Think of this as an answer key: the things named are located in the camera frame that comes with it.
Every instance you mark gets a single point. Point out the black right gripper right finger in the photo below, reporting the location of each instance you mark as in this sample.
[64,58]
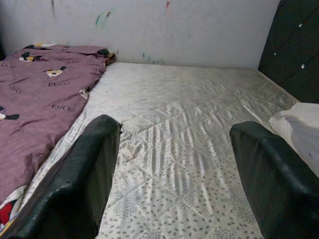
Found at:
[281,189]

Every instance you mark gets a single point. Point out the grey quilted mattress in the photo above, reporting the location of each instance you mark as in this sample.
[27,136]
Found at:
[187,99]

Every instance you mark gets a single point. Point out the purple cartoon print blanket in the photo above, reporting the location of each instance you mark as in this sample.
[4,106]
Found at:
[37,99]

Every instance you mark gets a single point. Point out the dark tufted headboard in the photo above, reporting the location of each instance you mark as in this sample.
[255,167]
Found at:
[294,49]

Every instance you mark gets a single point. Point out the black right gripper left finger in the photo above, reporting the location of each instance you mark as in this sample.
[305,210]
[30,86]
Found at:
[74,186]

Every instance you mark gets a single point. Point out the white pillow green tree print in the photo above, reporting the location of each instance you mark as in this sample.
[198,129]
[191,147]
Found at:
[299,129]

